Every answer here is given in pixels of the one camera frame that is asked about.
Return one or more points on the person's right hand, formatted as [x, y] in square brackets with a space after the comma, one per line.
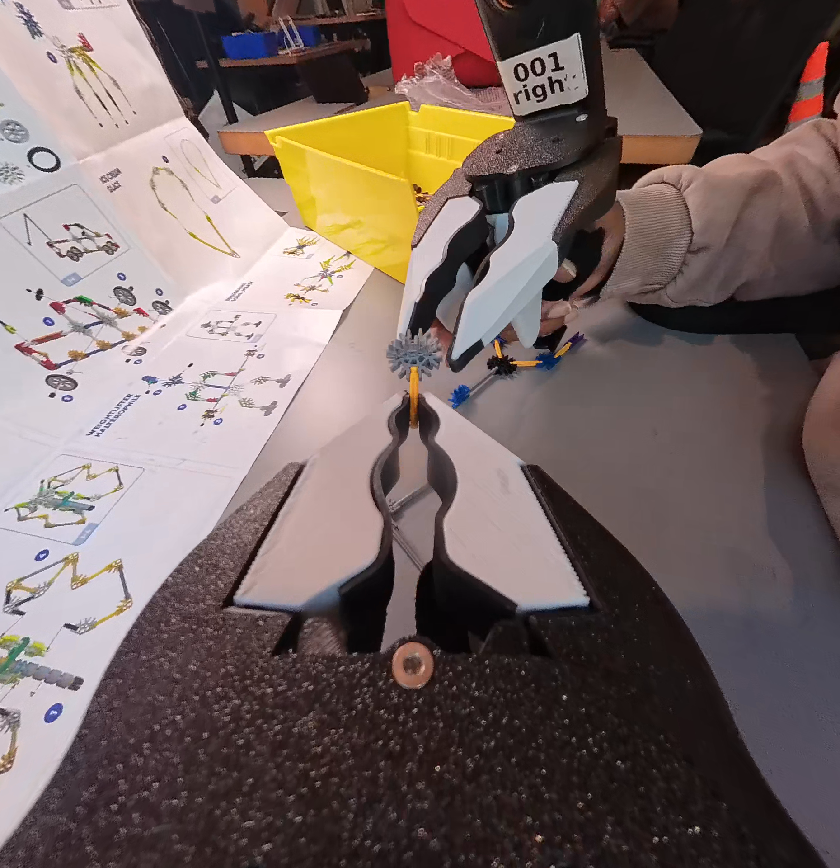
[616, 244]

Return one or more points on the grey connector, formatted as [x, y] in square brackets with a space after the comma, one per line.
[413, 352]

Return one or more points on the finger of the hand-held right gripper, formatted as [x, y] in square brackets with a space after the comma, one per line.
[430, 264]
[514, 285]

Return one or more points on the white toy instruction sheet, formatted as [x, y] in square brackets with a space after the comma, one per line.
[121, 305]

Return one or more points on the person's torso in beige sweater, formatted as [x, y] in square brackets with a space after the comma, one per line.
[833, 461]

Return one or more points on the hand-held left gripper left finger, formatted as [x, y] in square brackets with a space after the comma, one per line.
[325, 529]

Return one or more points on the blue plastic bin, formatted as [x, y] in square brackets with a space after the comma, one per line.
[257, 44]

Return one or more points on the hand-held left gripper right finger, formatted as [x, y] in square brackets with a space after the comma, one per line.
[501, 529]

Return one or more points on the clear plastic bag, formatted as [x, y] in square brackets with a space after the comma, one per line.
[447, 85]

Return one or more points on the red plastic bin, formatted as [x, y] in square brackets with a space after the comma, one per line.
[433, 34]

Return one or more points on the yellow plastic bin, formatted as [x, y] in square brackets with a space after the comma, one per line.
[352, 176]

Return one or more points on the person's right forearm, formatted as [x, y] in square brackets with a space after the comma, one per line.
[731, 217]

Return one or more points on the wooden workbench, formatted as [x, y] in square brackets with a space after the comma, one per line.
[325, 68]

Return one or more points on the multicolour rod and connector assembly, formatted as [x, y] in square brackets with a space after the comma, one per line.
[504, 366]

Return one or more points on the orange reflective vest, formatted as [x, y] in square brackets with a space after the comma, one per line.
[809, 88]

